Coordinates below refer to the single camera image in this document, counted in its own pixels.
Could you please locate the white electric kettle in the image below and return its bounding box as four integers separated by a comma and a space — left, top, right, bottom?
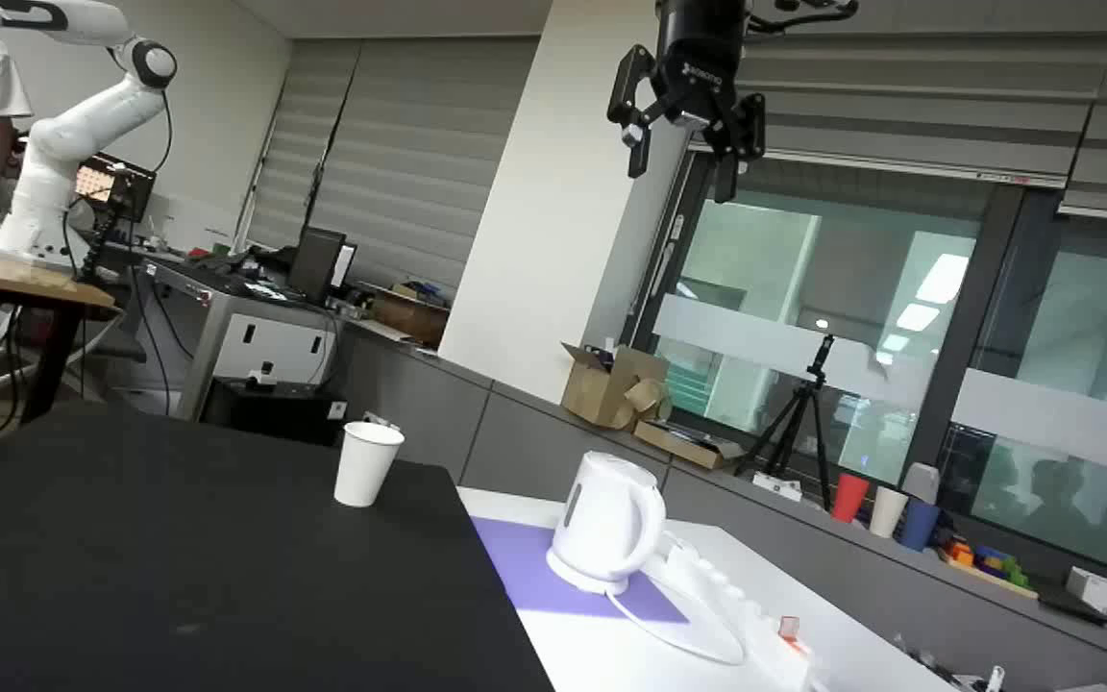
543, 451, 668, 598

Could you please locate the black camera tripod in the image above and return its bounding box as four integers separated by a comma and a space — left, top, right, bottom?
730, 329, 843, 510

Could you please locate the purple paper mat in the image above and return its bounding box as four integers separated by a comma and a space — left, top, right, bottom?
468, 514, 692, 630

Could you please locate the white paper cup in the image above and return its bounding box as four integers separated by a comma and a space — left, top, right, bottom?
329, 420, 409, 510

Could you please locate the wooden desk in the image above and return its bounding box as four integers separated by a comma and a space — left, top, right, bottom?
0, 219, 123, 429

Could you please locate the red plastic cup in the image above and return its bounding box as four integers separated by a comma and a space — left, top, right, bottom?
825, 469, 878, 528

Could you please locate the brown cardboard box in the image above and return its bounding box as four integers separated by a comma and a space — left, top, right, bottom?
357, 285, 455, 352

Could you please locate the black computer monitor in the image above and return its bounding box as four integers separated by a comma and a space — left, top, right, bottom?
288, 223, 355, 309

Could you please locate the white kettle power cord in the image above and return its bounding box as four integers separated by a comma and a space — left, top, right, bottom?
605, 580, 753, 667

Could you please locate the white power strip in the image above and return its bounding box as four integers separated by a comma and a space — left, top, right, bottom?
651, 534, 830, 692

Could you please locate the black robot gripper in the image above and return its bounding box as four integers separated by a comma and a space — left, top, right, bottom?
605, 0, 767, 206

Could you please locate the grey metal cabinet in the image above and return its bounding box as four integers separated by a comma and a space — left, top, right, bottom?
146, 256, 343, 424

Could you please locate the open cardboard box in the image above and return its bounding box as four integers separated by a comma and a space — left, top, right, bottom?
556, 338, 674, 434

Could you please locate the grey office partition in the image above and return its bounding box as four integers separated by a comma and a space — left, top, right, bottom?
320, 319, 1107, 692

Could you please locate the blue plastic cup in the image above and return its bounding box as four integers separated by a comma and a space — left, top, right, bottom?
894, 494, 942, 556

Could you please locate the white plastic cup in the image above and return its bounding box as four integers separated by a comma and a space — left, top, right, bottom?
864, 484, 912, 542

